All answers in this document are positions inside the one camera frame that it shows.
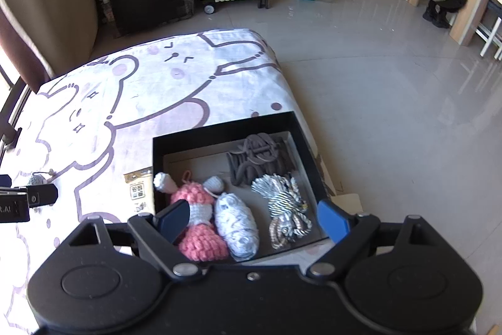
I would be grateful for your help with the black cardboard box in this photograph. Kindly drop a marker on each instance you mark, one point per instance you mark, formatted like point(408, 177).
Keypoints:
point(219, 131)

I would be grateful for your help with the black shoes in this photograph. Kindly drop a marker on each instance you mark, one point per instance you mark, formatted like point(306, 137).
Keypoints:
point(443, 11)

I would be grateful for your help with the beige paper packet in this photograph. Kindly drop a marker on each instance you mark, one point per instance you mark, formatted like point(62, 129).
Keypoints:
point(137, 188)

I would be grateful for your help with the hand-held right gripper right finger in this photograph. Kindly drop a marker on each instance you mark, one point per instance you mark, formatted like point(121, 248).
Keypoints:
point(333, 219)

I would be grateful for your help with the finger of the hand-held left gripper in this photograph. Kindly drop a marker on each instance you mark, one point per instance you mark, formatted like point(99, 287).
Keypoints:
point(41, 194)

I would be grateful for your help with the beige cardboard sheet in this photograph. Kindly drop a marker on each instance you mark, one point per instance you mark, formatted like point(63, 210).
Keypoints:
point(351, 201)

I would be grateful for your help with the black storage trunk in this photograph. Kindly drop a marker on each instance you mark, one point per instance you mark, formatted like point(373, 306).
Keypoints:
point(145, 5)

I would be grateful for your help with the brown curtain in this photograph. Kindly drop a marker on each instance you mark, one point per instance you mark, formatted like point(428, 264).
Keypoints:
point(39, 5)

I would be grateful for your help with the printed cartoon blanket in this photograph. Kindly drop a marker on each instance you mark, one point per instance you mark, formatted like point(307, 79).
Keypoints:
point(157, 91)

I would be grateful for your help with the grey crochet mouse toy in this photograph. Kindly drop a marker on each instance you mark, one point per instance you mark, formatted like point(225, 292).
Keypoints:
point(37, 179)

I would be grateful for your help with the white chair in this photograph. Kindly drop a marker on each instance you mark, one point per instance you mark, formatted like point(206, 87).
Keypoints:
point(490, 29)

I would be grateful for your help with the white yarn toy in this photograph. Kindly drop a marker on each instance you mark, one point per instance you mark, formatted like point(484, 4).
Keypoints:
point(237, 225)

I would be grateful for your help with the pink crochet bunny doll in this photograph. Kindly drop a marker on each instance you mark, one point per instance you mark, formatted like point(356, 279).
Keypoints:
point(204, 240)

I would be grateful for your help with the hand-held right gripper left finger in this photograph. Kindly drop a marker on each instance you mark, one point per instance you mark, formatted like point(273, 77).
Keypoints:
point(174, 219)

